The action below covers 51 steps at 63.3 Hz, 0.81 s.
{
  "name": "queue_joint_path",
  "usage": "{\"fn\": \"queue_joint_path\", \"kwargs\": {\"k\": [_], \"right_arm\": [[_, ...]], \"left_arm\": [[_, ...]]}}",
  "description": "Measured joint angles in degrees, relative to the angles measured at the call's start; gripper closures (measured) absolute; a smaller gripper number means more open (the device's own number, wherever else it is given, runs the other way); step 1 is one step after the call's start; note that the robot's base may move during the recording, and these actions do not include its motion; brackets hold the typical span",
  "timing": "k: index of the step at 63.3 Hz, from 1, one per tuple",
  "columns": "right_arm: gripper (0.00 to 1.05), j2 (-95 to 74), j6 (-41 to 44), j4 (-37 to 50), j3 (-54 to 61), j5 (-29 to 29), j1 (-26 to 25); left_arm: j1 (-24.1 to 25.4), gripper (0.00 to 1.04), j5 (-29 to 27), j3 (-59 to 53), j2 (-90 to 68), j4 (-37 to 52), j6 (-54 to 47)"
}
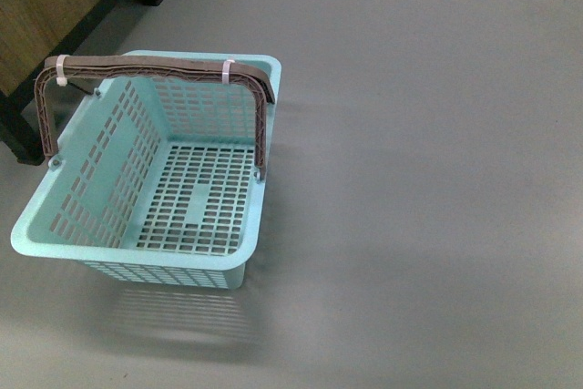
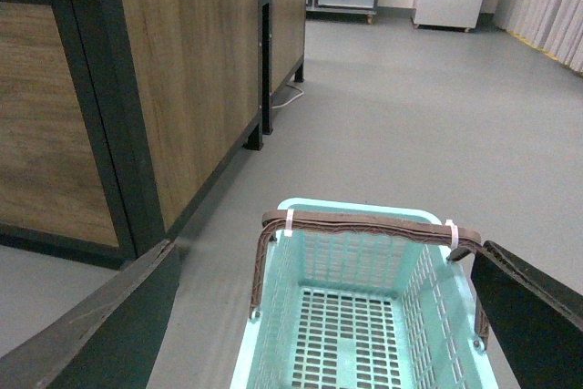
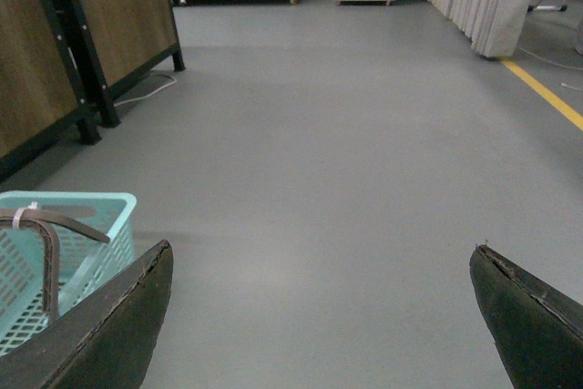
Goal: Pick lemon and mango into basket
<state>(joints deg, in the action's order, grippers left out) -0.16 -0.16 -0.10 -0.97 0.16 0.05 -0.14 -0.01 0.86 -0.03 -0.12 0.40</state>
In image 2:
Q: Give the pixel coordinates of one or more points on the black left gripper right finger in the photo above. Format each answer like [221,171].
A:
[537,320]

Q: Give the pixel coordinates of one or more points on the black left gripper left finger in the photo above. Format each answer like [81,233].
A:
[109,340]

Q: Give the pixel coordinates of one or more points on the brown basket handle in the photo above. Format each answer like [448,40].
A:
[470,241]

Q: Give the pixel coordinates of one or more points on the light blue plastic basket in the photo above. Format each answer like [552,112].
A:
[355,310]

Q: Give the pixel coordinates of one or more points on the white zip tie right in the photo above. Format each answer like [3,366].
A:
[454,234]

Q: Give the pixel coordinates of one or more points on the white zip tie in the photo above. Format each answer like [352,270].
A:
[288,231]
[454,234]

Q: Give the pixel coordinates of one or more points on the white zip tie left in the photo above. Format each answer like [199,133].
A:
[288,231]

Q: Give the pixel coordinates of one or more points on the wooden display cabinet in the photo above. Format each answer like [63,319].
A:
[118,116]

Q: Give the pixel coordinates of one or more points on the white curtain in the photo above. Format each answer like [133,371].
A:
[553,27]

